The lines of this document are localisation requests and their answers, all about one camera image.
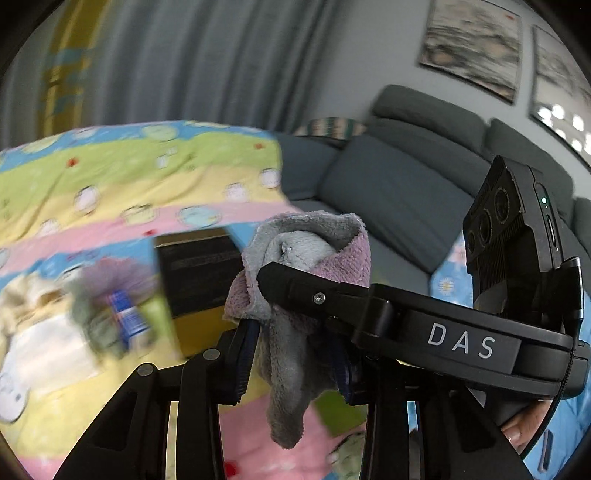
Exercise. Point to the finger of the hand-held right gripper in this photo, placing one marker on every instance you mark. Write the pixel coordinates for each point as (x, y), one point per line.
(314, 290)

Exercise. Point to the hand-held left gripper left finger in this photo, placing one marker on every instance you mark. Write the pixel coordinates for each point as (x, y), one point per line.
(240, 355)

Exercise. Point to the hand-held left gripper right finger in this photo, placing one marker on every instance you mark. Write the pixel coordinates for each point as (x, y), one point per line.
(344, 374)

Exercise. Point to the pink and grey towel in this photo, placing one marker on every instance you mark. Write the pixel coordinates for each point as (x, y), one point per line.
(286, 369)

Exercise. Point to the black metal tin box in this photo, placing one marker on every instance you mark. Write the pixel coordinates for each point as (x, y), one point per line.
(198, 267)

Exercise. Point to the blue tissue packet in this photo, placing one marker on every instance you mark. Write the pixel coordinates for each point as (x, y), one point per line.
(129, 318)

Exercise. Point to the purple mesh bath pouf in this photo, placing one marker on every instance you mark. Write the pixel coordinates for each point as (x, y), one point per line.
(111, 277)

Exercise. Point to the white soft tissue pack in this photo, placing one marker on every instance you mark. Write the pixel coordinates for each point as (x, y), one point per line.
(51, 355)

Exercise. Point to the person's right hand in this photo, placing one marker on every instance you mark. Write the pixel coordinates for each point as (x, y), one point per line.
(519, 429)

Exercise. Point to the blue floral sheet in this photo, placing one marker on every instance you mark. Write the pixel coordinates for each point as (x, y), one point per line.
(450, 272)

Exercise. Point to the grey sofa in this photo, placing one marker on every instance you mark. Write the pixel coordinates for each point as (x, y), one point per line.
(392, 198)

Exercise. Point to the green fuzzy cloth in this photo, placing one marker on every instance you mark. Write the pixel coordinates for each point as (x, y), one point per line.
(85, 309)

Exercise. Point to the striped cushion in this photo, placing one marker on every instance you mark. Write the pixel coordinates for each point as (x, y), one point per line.
(332, 127)

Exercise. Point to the cartoon printed blanket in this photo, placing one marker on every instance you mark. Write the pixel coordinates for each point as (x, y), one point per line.
(138, 184)

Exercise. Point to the beige loofah pad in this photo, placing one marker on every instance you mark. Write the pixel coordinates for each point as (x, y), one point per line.
(23, 295)

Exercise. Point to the grey curtain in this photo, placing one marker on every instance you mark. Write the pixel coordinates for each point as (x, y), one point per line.
(184, 60)

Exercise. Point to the gold patterned curtain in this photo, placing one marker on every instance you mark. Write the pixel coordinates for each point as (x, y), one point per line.
(64, 60)

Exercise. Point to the framed wall picture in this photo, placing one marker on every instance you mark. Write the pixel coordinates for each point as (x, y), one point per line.
(471, 46)
(554, 78)

